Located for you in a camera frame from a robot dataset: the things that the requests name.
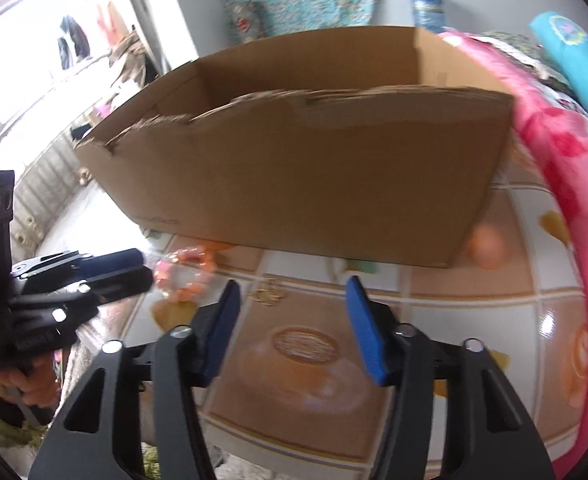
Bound pink bead bracelet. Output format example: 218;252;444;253
152;246;219;304

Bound left hand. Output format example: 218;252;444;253
0;353;61;408

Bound brown cardboard box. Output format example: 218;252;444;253
75;26;514;268

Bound patterned folded cushion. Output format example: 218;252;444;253
230;0;268;44

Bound pink floral blanket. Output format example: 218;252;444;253
441;30;588;479

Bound blue cartoon pillow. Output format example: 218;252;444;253
529;12;588;110

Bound blue water bottle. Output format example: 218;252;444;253
410;0;446;34

